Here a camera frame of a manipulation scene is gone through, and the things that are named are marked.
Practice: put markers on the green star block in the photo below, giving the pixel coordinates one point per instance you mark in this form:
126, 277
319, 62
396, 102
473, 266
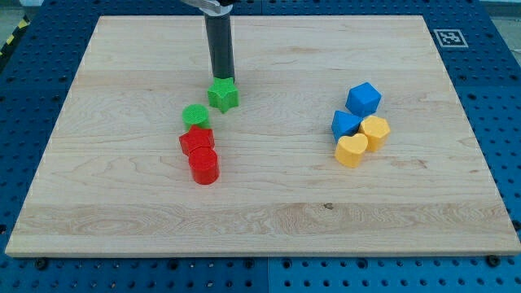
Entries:
223, 94

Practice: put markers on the red star block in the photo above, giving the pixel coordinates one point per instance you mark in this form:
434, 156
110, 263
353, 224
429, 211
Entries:
196, 137

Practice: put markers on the red cylinder block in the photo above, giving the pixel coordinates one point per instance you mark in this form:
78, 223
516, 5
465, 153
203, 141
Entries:
204, 165

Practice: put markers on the green cylinder block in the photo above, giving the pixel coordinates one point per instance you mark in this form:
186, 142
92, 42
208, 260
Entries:
196, 114

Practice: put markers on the blue triangle block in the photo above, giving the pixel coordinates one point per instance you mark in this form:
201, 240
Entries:
344, 124

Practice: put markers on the yellow heart block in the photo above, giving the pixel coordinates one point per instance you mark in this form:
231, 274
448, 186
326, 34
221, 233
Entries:
350, 150

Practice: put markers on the blue cube block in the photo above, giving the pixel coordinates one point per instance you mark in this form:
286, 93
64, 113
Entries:
363, 100

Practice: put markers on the yellow hexagon block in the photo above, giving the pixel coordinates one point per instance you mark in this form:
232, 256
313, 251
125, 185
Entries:
377, 131

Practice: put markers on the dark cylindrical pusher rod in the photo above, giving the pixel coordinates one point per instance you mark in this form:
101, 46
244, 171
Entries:
220, 45

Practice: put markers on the wooden board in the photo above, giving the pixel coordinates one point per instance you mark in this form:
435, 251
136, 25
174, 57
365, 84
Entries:
113, 181

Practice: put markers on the white fiducial marker tag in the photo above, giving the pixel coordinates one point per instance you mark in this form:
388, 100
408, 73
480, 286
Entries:
450, 38

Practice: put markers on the yellow black hazard tape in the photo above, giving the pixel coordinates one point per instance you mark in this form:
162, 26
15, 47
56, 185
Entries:
14, 39

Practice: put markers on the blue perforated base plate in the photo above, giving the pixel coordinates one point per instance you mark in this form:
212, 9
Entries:
40, 70

